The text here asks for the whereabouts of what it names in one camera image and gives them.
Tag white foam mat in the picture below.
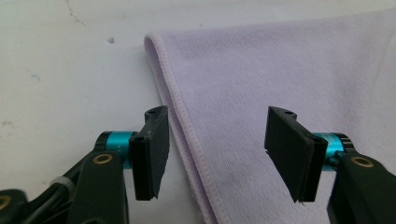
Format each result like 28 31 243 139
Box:
0 0 396 224

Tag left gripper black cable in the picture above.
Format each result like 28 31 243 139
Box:
29 178 78 224

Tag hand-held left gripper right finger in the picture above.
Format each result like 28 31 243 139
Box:
264 105 354 203

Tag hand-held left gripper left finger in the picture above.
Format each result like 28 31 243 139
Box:
95 105 171 202

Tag lilac patterned cloth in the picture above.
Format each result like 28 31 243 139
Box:
143 7 396 224

